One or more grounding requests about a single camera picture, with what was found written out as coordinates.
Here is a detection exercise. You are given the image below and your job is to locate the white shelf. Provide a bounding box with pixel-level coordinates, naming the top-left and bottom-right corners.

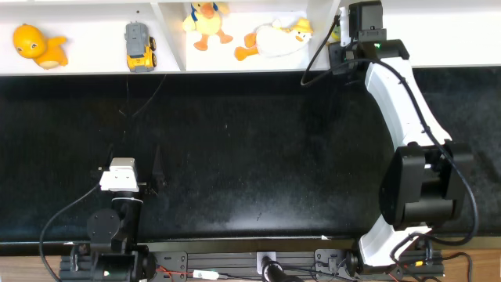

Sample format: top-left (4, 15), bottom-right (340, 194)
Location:
top-left (0, 0), bottom-right (501, 76)

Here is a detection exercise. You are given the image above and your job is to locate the white plush duck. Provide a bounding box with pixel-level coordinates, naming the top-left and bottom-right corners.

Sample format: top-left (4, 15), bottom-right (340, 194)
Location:
top-left (233, 17), bottom-right (314, 63)

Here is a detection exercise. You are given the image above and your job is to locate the yellow rubber duck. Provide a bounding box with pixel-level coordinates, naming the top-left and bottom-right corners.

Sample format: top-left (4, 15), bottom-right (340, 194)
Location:
top-left (12, 23), bottom-right (70, 71)

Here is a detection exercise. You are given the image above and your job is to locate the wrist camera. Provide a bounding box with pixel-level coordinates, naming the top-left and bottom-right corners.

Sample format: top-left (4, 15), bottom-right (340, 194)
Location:
top-left (99, 157), bottom-right (140, 193)
top-left (338, 5), bottom-right (351, 48)

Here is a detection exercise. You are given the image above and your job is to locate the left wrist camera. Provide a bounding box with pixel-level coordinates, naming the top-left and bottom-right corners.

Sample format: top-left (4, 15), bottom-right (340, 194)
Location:
top-left (99, 157), bottom-right (140, 193)

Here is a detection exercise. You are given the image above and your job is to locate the mounting rail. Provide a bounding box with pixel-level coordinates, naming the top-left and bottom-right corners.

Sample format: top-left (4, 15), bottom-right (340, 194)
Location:
top-left (58, 250), bottom-right (445, 282)

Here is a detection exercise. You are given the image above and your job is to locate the grey and yellow toy truck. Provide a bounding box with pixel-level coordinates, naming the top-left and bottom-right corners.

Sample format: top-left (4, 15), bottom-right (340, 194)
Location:
top-left (124, 21), bottom-right (158, 74)

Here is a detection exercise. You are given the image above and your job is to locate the black cable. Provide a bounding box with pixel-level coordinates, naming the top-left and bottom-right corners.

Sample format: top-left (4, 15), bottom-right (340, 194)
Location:
top-left (300, 14), bottom-right (481, 282)
top-left (38, 182), bottom-right (103, 282)

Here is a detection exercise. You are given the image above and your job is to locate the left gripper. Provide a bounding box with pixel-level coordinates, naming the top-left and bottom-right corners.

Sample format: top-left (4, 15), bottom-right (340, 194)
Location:
top-left (92, 143), bottom-right (168, 197)

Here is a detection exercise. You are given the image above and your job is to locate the yellow plush duck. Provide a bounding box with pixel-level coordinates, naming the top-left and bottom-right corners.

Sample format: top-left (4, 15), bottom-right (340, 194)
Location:
top-left (182, 2), bottom-right (234, 52)

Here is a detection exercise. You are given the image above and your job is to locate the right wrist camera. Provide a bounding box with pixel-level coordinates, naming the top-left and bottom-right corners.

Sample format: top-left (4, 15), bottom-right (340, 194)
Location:
top-left (338, 5), bottom-right (351, 48)

